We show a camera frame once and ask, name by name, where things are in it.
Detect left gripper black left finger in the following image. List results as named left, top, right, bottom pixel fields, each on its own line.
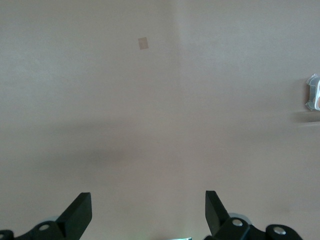
left=0, top=191, right=93, bottom=240

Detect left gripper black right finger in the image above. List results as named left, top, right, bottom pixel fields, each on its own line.
left=203, top=190, right=305, bottom=240

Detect clear plastic egg box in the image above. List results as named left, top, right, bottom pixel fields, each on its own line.
left=305, top=73, right=320, bottom=112

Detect brown tape square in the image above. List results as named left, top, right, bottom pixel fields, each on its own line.
left=138, top=36, right=150, bottom=51

